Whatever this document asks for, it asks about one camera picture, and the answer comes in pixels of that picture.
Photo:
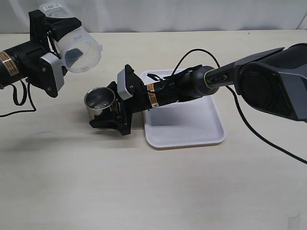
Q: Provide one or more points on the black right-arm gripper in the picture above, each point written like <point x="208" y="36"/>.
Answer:
<point x="137" y="103"/>

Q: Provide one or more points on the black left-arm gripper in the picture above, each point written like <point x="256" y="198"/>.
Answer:
<point x="42" y="30"/>

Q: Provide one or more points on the stainless steel cup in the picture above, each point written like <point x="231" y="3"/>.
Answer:
<point x="100" y="101"/>

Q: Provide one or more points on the clear plastic water pitcher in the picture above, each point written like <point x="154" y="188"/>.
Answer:
<point x="77" y="39"/>

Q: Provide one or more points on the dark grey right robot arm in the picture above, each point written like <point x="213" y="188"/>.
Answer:
<point x="273" y="81"/>

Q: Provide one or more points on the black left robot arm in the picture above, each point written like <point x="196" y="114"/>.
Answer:
<point x="11" y="69"/>

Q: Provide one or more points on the white rectangular plastic tray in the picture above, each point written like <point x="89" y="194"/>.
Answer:
<point x="183" y="125"/>

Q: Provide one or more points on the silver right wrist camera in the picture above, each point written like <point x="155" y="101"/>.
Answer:
<point x="122" y="78"/>

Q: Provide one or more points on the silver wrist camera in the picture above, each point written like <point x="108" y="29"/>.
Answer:
<point x="52" y="77"/>
<point x="122" y="78"/>

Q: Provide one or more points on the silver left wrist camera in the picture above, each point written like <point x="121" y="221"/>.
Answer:
<point x="52" y="77"/>

